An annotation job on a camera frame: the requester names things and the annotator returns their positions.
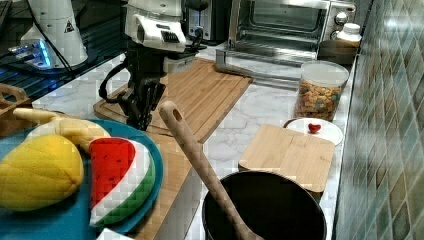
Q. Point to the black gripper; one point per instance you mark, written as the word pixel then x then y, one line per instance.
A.
pixel 146 69

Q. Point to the wooden drawer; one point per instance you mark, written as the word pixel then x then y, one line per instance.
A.
pixel 178 199

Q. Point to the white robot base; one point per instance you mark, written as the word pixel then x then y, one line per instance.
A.
pixel 54 40

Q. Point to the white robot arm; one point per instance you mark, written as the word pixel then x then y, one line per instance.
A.
pixel 154 29

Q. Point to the wooden spoon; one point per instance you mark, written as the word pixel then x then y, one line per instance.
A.
pixel 193 150

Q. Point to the large bamboo cutting board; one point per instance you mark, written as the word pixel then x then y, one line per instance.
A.
pixel 203 95

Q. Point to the plush banana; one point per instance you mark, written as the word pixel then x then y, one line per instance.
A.
pixel 79 131

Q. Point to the plush watermelon slice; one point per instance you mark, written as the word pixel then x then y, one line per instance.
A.
pixel 123 176

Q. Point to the black coffee machine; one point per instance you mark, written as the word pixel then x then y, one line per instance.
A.
pixel 208 20

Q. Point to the yellow plush mango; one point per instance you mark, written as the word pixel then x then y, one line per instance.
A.
pixel 40 172

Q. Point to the wooden rack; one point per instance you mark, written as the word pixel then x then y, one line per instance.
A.
pixel 11 98

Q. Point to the silver toaster oven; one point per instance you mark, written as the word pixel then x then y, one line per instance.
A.
pixel 269 40

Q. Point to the teal round plate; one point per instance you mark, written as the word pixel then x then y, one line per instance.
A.
pixel 69 219

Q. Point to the small bamboo cutting board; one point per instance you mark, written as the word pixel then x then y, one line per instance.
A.
pixel 303 158

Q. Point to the black pot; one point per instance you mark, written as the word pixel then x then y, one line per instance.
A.
pixel 272 206

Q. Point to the small red strawberry toy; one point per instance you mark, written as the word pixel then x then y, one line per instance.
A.
pixel 314 128

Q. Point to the white plate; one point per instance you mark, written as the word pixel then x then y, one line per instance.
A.
pixel 328 131

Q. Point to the clear jar of cereal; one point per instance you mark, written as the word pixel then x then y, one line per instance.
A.
pixel 320 89

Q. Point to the white lidded bottle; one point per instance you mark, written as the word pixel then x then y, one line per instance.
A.
pixel 350 33

